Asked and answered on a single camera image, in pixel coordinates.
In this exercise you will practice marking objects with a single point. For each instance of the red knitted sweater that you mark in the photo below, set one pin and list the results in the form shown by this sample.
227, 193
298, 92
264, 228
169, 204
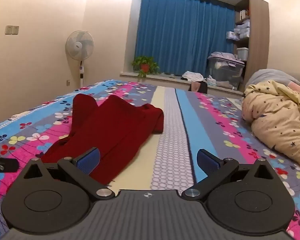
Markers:
120, 125

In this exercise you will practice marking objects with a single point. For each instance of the wall light switch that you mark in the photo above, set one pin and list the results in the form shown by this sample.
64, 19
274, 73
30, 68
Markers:
12, 29

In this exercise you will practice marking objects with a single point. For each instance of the stack of white packs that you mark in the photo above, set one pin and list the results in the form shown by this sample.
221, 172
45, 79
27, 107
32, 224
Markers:
242, 28

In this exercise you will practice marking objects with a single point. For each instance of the white standing fan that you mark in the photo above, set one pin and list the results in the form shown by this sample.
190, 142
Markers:
80, 45

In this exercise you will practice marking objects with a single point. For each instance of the wooden shelf unit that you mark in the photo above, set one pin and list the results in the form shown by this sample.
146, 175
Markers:
258, 42

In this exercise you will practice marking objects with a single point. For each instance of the light blue tissue pack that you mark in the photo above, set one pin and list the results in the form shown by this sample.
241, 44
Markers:
211, 81

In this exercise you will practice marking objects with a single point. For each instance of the small white storage box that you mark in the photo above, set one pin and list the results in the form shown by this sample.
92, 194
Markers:
242, 53

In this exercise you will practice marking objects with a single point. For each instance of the potted green plant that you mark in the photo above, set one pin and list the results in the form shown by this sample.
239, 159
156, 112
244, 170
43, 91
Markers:
145, 63

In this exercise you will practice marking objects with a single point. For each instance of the row of books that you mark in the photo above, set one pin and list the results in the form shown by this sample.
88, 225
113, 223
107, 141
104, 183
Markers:
244, 14

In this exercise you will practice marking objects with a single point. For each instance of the black and pink bag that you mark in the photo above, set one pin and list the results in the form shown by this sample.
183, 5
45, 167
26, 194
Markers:
202, 87

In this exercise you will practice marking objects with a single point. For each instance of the cream star-print duvet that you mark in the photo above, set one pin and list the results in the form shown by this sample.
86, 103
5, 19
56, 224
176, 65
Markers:
277, 120

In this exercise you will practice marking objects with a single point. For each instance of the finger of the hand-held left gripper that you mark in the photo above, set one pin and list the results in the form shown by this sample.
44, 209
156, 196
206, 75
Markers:
5, 164

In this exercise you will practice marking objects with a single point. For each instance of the window sill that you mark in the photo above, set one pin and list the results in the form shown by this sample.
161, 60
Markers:
165, 78

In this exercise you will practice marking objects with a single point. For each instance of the grey pillow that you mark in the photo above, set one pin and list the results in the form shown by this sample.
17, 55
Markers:
270, 75

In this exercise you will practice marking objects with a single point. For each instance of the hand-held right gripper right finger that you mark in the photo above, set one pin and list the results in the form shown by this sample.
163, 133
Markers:
206, 161

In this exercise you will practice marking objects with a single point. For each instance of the floral striped bed sheet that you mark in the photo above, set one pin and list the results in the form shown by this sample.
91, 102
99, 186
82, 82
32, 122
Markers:
175, 135

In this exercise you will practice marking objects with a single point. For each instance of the pile of white clothes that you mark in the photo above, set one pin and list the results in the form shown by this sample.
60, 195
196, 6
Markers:
193, 76

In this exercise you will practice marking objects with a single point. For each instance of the blue curtain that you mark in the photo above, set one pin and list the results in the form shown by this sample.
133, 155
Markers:
185, 30

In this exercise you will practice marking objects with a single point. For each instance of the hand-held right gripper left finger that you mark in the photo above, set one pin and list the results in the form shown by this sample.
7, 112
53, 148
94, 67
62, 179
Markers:
88, 161

